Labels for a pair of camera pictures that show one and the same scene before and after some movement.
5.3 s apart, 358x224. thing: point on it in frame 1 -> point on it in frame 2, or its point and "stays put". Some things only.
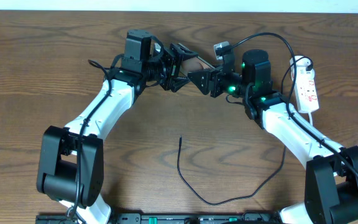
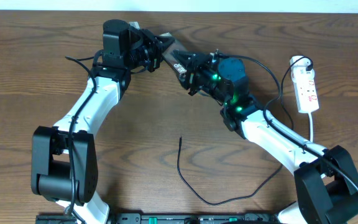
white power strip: x=306 y=87 stays put
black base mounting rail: x=171 y=218 stays put
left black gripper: x=175 y=61 -> x=157 y=46
